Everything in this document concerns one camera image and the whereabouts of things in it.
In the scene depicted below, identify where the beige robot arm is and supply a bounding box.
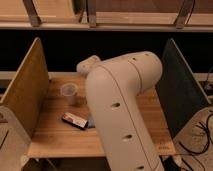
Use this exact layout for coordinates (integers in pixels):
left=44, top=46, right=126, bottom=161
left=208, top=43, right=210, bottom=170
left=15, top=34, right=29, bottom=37
left=76, top=51, right=164, bottom=171

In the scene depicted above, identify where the clear plastic cup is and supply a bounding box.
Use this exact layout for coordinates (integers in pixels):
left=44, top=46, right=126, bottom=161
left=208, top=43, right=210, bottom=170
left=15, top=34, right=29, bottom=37
left=60, top=83, right=78, bottom=105

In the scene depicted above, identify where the dark rectangular box with label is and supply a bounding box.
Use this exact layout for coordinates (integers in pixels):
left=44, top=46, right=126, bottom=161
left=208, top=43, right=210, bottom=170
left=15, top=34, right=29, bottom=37
left=62, top=112, right=88, bottom=129

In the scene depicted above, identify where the right dark side panel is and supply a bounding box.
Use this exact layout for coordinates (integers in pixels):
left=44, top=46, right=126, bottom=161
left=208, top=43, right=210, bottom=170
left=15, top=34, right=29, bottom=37
left=156, top=39, right=211, bottom=138

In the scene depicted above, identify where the left wooden side panel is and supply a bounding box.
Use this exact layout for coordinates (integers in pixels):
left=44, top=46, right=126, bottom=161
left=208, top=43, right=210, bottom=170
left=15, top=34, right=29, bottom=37
left=0, top=38, right=49, bottom=142

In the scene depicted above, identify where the wooden shelf with metal brackets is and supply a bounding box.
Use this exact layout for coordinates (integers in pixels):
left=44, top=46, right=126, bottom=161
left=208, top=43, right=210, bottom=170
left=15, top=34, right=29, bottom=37
left=0, top=0, right=213, bottom=32

